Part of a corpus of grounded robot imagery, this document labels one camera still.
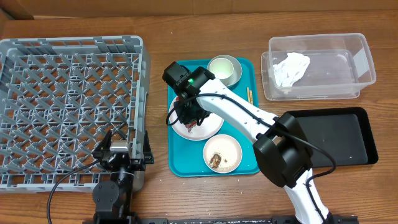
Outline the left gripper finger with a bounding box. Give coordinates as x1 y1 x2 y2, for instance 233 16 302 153
93 130 112 160
142 131 154 164

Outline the red snack wrapper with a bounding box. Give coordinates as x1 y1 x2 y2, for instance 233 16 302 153
185 121 197 129

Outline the large white plate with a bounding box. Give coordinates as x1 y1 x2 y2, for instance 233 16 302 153
171 113 224 141

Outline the grey-white bowl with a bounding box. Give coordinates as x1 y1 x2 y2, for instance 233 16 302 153
207 55 243 87

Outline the white napkin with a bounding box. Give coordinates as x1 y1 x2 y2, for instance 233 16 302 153
273 52 310 87

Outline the white cup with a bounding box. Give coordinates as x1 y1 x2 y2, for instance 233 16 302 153
208 58 234 80

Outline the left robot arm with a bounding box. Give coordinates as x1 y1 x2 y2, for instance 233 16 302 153
92 131 154 224

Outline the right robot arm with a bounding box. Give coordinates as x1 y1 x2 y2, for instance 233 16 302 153
162 62 336 223

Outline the grey dishwasher rack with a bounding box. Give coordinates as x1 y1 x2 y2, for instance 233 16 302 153
1 35 150 194

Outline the clear plastic waste bin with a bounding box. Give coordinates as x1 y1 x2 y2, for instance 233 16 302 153
261 33 376 101

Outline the teal serving tray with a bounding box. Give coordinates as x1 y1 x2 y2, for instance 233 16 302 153
168 58 275 177

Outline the small pink plate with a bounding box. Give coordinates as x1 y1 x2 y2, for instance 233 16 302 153
203 134 243 174

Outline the brown food scrap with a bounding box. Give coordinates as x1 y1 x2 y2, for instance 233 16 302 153
210 153 221 169

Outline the black rectangular tray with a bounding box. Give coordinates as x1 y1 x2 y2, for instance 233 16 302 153
289 107 379 166

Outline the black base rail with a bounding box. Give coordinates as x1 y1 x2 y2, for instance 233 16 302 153
82 214 360 224

